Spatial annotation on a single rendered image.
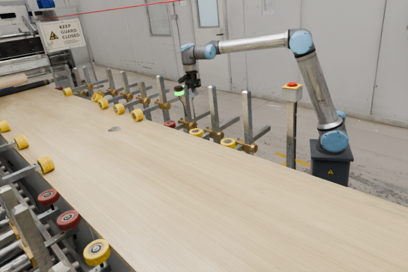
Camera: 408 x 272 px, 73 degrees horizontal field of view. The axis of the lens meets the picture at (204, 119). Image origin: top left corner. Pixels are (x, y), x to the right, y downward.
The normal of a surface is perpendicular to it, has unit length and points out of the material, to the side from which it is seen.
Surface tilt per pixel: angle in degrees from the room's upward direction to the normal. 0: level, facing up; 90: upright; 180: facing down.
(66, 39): 90
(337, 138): 95
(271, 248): 0
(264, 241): 0
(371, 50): 90
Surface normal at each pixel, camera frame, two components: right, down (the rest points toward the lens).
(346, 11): -0.73, 0.33
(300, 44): -0.39, 0.28
